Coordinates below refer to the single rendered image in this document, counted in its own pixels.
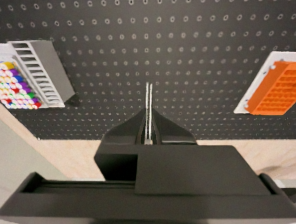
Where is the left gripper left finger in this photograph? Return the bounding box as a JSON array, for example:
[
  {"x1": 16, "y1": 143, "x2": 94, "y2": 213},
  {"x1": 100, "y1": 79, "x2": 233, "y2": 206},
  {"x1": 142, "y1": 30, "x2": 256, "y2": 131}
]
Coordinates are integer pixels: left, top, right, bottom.
[{"x1": 98, "y1": 107, "x2": 146, "y2": 146}]

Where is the orange tube rack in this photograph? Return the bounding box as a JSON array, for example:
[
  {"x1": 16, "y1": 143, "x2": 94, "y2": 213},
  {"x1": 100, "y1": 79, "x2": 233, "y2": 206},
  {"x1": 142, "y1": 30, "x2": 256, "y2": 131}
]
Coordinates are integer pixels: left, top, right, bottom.
[{"x1": 245, "y1": 61, "x2": 296, "y2": 115}]

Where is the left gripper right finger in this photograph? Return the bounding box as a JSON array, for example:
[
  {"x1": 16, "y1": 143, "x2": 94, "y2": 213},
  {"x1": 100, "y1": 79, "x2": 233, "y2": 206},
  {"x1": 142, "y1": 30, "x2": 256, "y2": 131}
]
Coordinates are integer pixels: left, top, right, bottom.
[{"x1": 151, "y1": 107, "x2": 199, "y2": 145}]

